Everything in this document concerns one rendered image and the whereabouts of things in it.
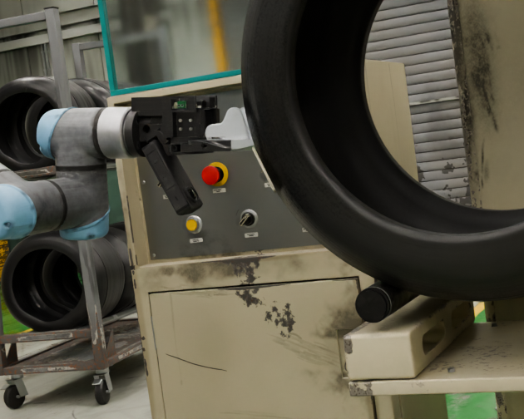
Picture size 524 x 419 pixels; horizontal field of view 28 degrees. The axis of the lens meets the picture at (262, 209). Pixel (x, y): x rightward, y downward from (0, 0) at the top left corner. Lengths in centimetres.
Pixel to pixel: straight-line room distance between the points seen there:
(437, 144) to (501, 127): 917
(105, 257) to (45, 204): 375
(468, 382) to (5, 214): 64
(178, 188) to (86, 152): 15
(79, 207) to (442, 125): 935
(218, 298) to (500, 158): 78
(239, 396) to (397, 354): 93
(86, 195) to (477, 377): 61
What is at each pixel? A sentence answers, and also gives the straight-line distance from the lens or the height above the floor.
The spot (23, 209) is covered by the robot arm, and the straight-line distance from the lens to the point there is 145.
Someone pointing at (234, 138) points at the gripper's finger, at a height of 113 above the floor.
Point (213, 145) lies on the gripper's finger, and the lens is 142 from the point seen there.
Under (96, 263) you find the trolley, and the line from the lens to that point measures 515.
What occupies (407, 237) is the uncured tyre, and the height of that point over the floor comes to 98.
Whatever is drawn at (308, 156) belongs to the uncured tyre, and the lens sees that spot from 128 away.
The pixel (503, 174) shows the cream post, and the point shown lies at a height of 103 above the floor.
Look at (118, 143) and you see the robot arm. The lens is 150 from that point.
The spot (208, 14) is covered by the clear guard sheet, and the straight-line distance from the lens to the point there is 218.
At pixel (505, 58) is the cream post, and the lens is 162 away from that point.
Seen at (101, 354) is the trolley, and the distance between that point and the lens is 510.
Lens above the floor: 110
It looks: 3 degrees down
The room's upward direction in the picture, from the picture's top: 8 degrees counter-clockwise
